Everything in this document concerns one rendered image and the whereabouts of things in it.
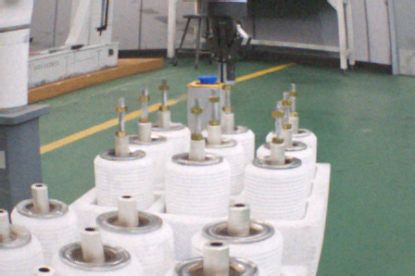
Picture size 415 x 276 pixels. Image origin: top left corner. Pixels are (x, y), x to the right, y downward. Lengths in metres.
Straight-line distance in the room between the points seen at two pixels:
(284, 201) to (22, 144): 0.53
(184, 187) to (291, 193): 0.15
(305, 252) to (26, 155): 0.58
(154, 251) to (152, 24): 5.89
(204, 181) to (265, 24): 5.19
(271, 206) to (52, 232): 0.37
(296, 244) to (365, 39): 5.06
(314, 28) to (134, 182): 5.08
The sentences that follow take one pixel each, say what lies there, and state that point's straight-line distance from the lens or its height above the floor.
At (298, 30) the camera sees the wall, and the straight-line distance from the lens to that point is 6.01.
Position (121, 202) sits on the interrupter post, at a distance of 0.68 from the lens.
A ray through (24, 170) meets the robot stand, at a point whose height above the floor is 0.18.
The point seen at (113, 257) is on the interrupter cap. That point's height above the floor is 0.25.
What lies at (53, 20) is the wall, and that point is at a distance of 7.21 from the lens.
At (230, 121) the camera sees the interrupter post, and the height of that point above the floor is 0.27.
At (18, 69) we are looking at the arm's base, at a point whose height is 0.39.
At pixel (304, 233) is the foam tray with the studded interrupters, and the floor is 0.17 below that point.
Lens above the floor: 0.47
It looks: 11 degrees down
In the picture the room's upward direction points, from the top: straight up
